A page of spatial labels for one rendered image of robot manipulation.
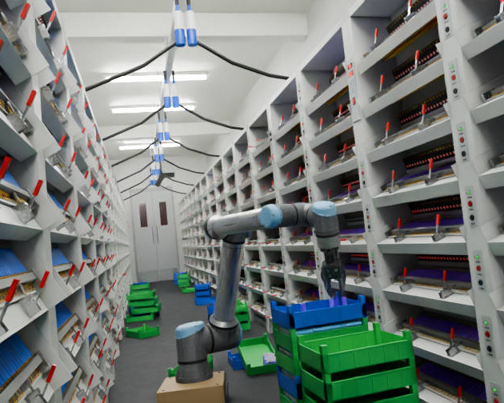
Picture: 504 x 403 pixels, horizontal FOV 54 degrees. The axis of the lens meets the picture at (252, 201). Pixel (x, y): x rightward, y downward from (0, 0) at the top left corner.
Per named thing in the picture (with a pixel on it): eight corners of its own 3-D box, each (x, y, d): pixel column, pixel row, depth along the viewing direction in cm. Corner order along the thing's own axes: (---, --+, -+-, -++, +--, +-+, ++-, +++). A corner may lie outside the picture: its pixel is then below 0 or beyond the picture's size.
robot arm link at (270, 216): (194, 217, 243) (270, 200, 186) (216, 217, 249) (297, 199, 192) (195, 241, 242) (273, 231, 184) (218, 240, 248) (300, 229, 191)
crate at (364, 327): (293, 353, 172) (290, 329, 173) (274, 342, 192) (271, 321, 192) (370, 339, 181) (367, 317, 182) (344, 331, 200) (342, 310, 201)
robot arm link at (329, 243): (316, 233, 196) (341, 229, 193) (318, 244, 196) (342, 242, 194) (314, 239, 187) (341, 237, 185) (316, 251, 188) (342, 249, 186)
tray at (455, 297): (481, 318, 155) (461, 278, 154) (386, 299, 213) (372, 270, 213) (529, 287, 159) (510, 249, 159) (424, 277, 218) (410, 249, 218)
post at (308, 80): (334, 375, 278) (299, 65, 290) (327, 371, 287) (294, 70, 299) (366, 369, 282) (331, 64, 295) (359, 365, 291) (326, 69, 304)
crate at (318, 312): (290, 329, 173) (288, 306, 174) (271, 321, 192) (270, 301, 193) (367, 317, 182) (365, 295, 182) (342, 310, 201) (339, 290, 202)
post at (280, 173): (295, 350, 346) (269, 99, 358) (291, 347, 355) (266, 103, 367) (322, 345, 350) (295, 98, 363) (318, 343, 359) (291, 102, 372)
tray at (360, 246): (371, 253, 224) (362, 233, 224) (322, 252, 283) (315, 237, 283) (406, 233, 229) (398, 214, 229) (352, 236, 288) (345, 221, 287)
